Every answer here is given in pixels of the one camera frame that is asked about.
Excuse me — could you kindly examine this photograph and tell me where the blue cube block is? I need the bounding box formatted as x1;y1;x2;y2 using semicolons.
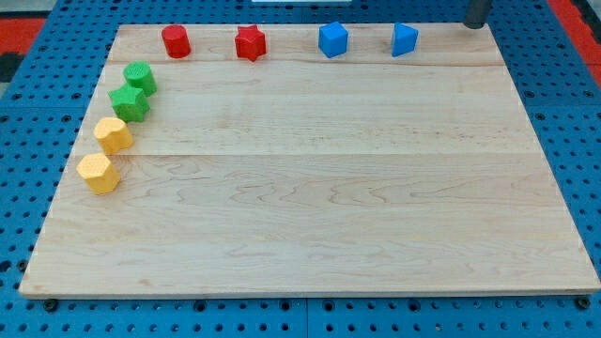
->
318;22;348;58

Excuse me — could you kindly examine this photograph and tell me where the blue triangle block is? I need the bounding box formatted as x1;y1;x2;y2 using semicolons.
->
391;23;419;57

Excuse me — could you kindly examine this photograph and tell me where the wooden board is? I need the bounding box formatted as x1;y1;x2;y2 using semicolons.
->
20;23;600;300

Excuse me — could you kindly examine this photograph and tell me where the red star block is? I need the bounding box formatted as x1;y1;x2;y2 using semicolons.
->
235;24;267;62

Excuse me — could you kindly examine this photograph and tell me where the red cylinder block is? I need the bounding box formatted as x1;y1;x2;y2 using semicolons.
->
162;24;192;58

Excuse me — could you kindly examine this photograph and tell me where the green star block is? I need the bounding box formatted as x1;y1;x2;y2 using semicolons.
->
108;84;150;122

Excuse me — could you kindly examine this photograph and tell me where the green cylinder block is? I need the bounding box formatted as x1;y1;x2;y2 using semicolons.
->
123;61;157;97

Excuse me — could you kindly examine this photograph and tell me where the yellow heart block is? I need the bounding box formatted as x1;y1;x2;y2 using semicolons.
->
93;117;134;155

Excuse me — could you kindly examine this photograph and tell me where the yellow hexagon block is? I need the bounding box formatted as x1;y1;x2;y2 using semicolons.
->
76;153;120;194

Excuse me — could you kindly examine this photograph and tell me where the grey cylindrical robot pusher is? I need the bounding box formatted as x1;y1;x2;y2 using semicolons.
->
463;0;492;29

